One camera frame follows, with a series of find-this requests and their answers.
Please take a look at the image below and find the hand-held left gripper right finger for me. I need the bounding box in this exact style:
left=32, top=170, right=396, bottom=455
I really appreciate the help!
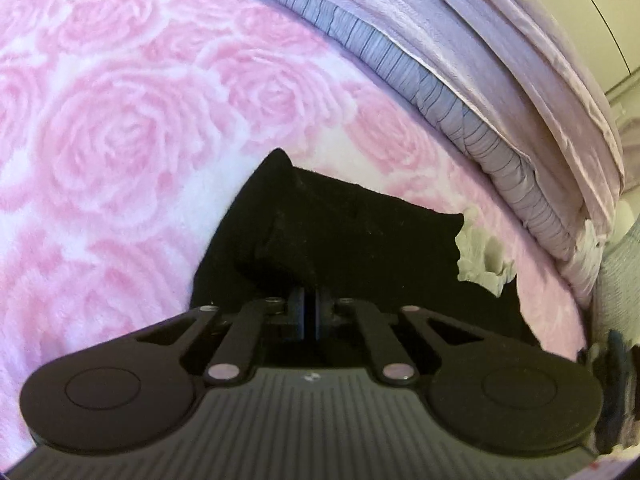
left=315, top=287, right=473, bottom=387

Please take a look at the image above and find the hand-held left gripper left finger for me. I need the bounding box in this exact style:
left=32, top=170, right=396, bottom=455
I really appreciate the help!
left=134, top=287, right=307, bottom=387

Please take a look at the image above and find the black garment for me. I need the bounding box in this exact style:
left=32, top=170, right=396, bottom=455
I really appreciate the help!
left=189, top=147, right=544, bottom=352

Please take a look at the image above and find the cream fuzzy cloth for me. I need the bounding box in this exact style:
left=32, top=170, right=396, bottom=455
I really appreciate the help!
left=456, top=209, right=519, bottom=297

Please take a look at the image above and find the pink rose blanket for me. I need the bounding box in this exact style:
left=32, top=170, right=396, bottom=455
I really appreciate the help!
left=0, top=0, right=589, bottom=461

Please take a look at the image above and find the striped quilt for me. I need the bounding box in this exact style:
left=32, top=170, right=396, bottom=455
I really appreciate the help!
left=225, top=0, right=592, bottom=262

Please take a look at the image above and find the pink satin pillow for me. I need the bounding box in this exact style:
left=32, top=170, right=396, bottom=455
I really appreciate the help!
left=240, top=0, right=627, bottom=306

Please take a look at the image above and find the cream wardrobe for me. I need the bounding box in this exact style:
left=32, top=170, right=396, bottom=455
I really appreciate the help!
left=530, top=0, right=640, bottom=97

